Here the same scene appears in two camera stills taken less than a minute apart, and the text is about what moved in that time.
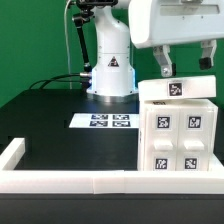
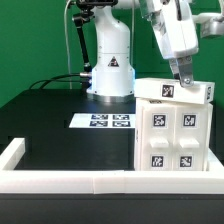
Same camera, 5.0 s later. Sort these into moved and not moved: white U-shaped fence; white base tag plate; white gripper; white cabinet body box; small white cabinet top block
Moved: white cabinet body box; small white cabinet top block; white gripper
Not moved: white U-shaped fence; white base tag plate
